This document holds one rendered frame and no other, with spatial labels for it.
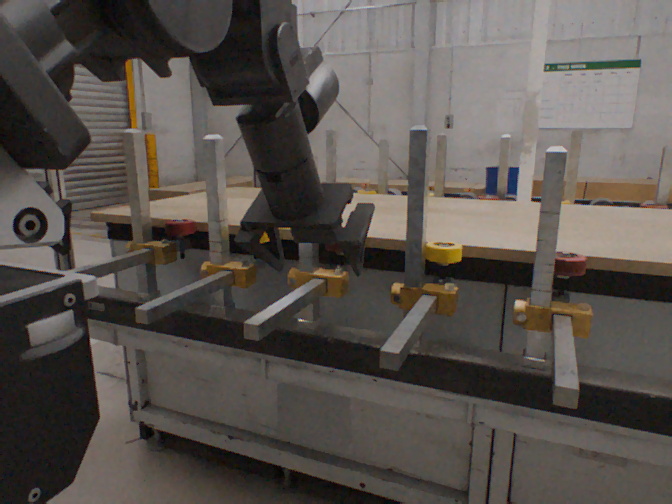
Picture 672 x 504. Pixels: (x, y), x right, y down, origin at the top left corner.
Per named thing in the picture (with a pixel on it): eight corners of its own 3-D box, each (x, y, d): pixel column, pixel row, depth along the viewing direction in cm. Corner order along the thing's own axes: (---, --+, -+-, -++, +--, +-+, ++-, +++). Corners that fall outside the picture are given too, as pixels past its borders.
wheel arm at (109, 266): (56, 296, 103) (53, 277, 102) (45, 294, 104) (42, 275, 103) (191, 251, 142) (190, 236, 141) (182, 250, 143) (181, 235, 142)
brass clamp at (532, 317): (589, 340, 90) (593, 315, 89) (512, 329, 95) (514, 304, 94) (587, 328, 95) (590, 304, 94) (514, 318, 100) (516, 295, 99)
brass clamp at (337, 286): (339, 299, 109) (339, 277, 107) (286, 291, 114) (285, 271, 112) (349, 291, 114) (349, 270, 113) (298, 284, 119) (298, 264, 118)
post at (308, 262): (313, 353, 116) (311, 148, 105) (300, 351, 117) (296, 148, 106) (319, 348, 119) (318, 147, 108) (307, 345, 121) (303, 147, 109)
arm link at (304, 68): (180, 43, 39) (274, 32, 36) (246, -7, 47) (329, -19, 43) (233, 168, 47) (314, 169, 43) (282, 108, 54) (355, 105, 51)
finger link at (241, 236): (275, 248, 61) (251, 187, 55) (328, 250, 58) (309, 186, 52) (254, 288, 56) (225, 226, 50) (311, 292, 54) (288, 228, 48)
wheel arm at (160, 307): (149, 328, 94) (147, 308, 93) (135, 326, 96) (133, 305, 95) (265, 271, 133) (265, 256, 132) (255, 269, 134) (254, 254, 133)
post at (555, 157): (540, 393, 97) (567, 146, 85) (521, 389, 98) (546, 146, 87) (540, 385, 100) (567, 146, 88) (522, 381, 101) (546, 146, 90)
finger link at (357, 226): (327, 250, 58) (308, 186, 52) (385, 252, 56) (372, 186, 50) (309, 292, 54) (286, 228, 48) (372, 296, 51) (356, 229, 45)
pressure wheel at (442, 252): (430, 283, 118) (432, 237, 115) (463, 288, 114) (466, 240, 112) (419, 292, 111) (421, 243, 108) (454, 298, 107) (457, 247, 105)
